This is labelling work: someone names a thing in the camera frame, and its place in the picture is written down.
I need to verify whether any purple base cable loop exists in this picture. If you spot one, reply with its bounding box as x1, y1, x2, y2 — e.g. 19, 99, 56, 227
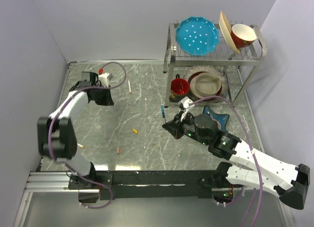
78, 180, 115, 210

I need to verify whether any red white bowl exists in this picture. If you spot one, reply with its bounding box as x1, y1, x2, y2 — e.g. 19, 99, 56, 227
231, 24, 257, 49

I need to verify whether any glass patterned plate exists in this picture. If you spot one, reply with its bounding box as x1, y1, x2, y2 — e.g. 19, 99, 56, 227
183, 66, 229, 98

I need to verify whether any beige bowl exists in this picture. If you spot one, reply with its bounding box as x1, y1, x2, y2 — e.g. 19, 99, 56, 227
190, 72, 222, 98

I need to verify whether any blue pen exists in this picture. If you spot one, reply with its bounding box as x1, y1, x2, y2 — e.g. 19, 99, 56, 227
160, 105, 166, 124

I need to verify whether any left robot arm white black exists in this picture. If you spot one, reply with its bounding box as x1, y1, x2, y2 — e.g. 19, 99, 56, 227
37, 72, 114, 189

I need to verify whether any cream plate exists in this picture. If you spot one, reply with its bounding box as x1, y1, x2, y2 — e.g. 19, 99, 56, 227
218, 10, 240, 54

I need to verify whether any blue star shaped dish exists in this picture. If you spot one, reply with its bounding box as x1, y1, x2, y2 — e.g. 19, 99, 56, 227
202, 106, 230, 132

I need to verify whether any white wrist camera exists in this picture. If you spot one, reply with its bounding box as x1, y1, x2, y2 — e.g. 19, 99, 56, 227
98, 68, 113, 87
179, 96, 195, 122

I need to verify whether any white pen pink tip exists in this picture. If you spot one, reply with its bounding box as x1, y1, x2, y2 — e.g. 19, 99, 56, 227
128, 80, 132, 94

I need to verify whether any small round patterned saucer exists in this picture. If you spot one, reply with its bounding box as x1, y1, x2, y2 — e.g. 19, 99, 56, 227
211, 117, 221, 130

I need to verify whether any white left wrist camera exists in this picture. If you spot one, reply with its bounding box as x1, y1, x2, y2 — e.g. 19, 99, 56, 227
98, 68, 113, 87

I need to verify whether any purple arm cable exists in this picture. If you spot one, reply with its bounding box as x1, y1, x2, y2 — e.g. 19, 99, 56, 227
48, 61, 127, 178
188, 96, 264, 227

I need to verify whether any metal dish rack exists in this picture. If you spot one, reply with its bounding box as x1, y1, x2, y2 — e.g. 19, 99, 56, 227
163, 23, 267, 108

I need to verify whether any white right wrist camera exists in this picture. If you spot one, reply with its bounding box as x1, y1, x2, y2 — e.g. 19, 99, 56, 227
179, 96, 195, 122

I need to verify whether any red mug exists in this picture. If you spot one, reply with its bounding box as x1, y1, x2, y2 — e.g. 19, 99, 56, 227
169, 74, 190, 102

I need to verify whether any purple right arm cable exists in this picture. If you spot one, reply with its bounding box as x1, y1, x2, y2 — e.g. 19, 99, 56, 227
188, 96, 264, 227

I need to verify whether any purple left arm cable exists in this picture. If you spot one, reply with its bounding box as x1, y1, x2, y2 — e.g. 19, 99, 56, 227
48, 61, 127, 178

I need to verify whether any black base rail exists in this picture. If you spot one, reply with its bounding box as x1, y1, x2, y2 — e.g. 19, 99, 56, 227
68, 170, 232, 203

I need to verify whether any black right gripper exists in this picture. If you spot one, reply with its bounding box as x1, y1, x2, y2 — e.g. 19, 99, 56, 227
163, 110, 209, 146

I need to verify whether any dark red plate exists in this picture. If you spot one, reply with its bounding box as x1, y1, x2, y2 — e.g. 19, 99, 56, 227
187, 71, 223, 101

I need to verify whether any blue polka dot plate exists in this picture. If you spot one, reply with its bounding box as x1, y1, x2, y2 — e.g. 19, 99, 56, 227
176, 17, 219, 56

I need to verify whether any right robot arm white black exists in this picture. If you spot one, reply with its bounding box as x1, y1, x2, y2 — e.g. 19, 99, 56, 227
162, 113, 310, 210

